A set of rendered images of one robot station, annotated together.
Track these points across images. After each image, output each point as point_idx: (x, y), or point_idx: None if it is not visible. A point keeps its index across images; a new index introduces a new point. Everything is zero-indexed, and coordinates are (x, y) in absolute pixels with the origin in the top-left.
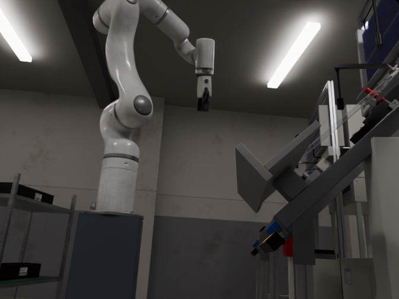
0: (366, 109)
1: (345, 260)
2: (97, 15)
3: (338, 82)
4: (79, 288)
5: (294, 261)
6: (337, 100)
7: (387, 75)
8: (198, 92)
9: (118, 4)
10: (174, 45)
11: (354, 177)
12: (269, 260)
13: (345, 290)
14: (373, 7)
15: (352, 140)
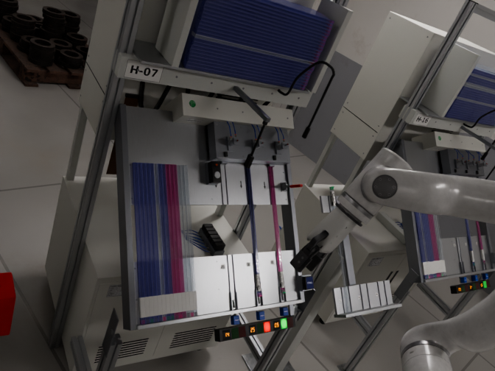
0: (140, 79)
1: (116, 278)
2: None
3: (259, 138)
4: None
5: (298, 319)
6: (253, 160)
7: (213, 80)
8: (332, 247)
9: None
10: (442, 214)
11: None
12: (118, 353)
13: (103, 302)
14: (322, 101)
15: (216, 182)
